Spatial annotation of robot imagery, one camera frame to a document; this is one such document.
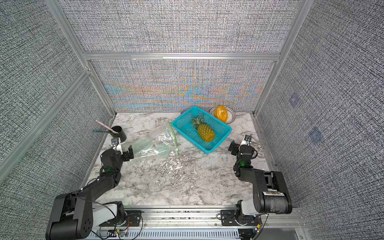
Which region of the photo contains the yellow toy pineapple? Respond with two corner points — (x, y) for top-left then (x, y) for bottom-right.
(192, 117), (216, 143)

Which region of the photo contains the clear zip-top bag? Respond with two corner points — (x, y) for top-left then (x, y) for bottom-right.
(132, 122), (180, 160)

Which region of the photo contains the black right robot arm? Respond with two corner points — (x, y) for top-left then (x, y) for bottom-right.
(229, 142), (293, 216)

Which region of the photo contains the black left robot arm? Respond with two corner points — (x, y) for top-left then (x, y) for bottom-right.
(46, 145), (241, 240)

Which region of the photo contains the patterned black white bowl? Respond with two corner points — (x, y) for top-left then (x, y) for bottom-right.
(210, 106), (236, 125)

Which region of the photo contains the green pen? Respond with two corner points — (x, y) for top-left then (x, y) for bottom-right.
(92, 130), (114, 134)

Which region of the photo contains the orange round fruit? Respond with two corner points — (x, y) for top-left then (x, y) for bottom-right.
(214, 106), (228, 123)

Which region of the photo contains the teal plastic perforated basket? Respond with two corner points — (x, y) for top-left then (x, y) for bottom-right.
(172, 107), (232, 154)

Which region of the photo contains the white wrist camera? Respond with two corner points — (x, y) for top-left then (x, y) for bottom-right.
(244, 135), (252, 146)

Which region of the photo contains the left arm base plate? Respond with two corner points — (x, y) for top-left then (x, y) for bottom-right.
(99, 210), (142, 227)

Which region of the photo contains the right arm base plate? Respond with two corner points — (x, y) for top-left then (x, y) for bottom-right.
(217, 210), (262, 227)

